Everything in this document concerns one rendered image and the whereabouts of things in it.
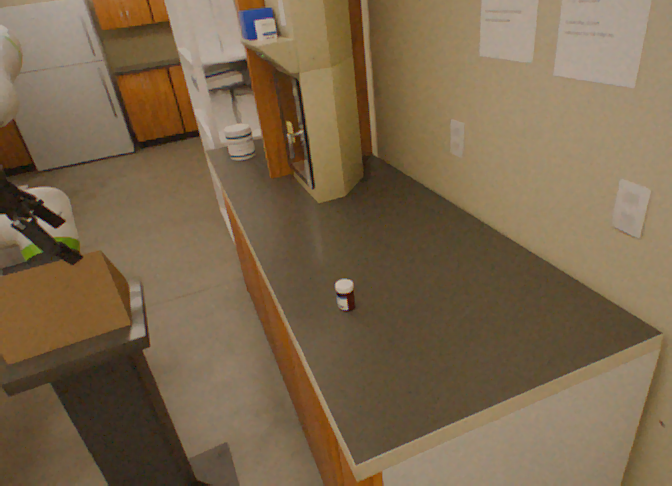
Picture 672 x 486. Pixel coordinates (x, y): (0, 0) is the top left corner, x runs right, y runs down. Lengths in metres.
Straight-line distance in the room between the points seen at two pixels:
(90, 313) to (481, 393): 0.93
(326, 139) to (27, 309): 1.02
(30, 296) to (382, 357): 0.82
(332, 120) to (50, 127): 5.28
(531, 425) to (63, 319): 1.08
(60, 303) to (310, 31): 1.05
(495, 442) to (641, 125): 0.69
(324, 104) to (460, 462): 1.15
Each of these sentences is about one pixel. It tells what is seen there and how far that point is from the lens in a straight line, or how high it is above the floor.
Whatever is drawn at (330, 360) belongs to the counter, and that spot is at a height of 0.94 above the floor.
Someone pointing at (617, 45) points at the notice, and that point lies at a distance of 1.14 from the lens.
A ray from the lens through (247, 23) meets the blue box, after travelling 1.74.
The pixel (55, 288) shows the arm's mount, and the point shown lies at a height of 1.10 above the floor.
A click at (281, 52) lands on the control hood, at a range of 1.57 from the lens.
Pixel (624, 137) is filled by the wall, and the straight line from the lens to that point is 1.15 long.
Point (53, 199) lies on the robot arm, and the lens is 1.39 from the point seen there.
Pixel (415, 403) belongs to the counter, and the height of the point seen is 0.94.
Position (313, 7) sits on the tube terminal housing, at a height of 1.59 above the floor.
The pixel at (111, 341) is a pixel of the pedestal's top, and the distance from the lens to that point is 1.30.
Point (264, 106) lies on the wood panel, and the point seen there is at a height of 1.25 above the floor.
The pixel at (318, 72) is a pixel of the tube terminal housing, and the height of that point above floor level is 1.40.
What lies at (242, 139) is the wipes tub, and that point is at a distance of 2.32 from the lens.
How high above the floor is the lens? 1.66
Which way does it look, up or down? 29 degrees down
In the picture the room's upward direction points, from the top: 8 degrees counter-clockwise
